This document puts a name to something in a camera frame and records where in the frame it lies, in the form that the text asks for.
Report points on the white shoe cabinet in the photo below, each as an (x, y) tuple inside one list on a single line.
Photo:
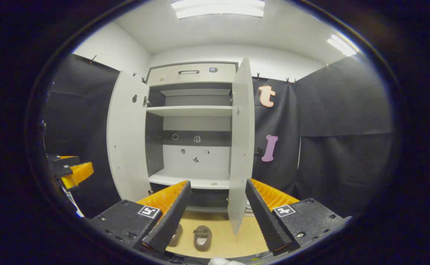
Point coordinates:
[(196, 111)]

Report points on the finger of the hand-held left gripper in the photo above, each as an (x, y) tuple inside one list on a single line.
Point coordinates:
[(78, 173)]

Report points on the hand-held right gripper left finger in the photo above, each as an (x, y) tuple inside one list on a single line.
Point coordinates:
[(171, 221)]

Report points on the black backdrop cloth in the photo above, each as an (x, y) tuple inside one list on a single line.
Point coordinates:
[(347, 110)]

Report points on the rectangular ceiling light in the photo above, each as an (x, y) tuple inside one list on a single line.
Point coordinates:
[(218, 9), (342, 45)]

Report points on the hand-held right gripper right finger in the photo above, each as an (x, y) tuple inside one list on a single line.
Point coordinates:
[(264, 221)]

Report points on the white cabinet drawer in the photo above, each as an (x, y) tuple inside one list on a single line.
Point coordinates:
[(204, 78)]

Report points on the white cabinet door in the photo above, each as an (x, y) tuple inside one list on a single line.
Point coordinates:
[(126, 136), (241, 147)]

